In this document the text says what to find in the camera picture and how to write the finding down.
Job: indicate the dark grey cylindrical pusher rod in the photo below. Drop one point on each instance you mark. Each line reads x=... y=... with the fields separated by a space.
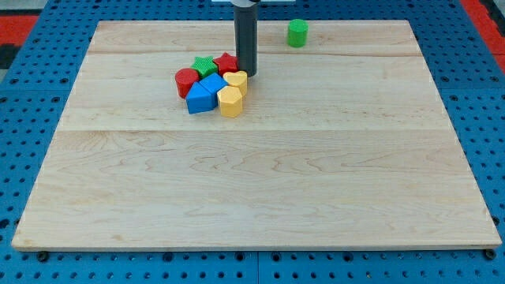
x=245 y=27

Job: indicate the silver arm end mount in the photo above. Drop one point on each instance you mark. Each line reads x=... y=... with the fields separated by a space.
x=244 y=2

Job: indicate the red star block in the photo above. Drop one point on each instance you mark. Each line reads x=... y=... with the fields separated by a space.
x=226 y=63

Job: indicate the green cylinder block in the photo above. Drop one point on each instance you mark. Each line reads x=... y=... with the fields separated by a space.
x=297 y=33

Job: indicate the yellow heart block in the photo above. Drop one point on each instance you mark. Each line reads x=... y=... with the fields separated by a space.
x=238 y=79

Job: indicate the green star block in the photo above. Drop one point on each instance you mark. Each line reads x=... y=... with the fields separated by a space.
x=204 y=66

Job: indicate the blue cube block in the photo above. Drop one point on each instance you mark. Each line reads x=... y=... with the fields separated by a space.
x=213 y=83

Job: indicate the yellow hexagon block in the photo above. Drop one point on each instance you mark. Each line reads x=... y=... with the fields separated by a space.
x=230 y=101

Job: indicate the red cylinder block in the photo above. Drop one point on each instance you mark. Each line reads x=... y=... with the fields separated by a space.
x=184 y=79

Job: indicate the blue triangle block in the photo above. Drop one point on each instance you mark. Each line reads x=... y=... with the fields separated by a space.
x=199 y=99

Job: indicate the light wooden board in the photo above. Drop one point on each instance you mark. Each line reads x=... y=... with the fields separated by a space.
x=343 y=144

